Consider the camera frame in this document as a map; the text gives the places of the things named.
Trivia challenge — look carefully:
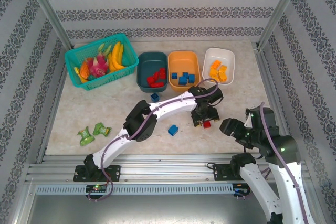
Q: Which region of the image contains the orange plastic container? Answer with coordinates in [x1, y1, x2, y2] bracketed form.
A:
[167, 49, 202, 93]

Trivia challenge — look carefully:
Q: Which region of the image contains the aluminium front rail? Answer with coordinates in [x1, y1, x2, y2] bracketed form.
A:
[25, 153, 314, 184]

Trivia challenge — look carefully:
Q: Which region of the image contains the dark teal plastic container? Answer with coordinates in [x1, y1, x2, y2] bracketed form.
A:
[136, 51, 169, 93]

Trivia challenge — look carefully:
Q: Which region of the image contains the pink toy dragon fruit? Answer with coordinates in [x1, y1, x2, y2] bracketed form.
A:
[88, 52, 110, 78]

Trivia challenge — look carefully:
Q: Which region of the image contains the teal plastic basket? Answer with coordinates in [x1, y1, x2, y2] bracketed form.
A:
[64, 33, 140, 91]

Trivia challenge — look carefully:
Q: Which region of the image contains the aluminium frame post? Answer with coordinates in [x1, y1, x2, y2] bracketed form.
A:
[257, 0, 310, 50]
[20, 0, 76, 50]

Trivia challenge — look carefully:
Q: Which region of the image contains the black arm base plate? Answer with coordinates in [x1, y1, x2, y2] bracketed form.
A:
[213, 163, 246, 182]
[74, 165, 121, 183]

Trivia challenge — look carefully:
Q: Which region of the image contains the aluminium side rail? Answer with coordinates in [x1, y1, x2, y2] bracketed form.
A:
[36, 48, 73, 164]
[251, 41, 292, 135]

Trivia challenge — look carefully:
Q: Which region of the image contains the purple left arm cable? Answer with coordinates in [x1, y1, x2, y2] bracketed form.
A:
[88, 78, 220, 204]

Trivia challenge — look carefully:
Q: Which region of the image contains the white plastic container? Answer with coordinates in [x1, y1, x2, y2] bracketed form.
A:
[202, 47, 236, 86]

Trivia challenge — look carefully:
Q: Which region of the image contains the green toy vegetable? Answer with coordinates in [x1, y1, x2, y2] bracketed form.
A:
[93, 122, 112, 137]
[77, 127, 95, 146]

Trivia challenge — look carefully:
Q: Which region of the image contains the yellow toy banana bunch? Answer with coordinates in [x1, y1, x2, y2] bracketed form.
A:
[108, 41, 127, 72]

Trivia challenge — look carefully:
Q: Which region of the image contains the orange toy fruit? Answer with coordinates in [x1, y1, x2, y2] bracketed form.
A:
[79, 61, 92, 78]

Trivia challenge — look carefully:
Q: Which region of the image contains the small controller circuit board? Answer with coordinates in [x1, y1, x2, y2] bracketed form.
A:
[86, 185, 109, 193]
[233, 186, 251, 196]

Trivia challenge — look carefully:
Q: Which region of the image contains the slotted grey cable duct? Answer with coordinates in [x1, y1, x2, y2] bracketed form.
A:
[34, 183, 236, 196]

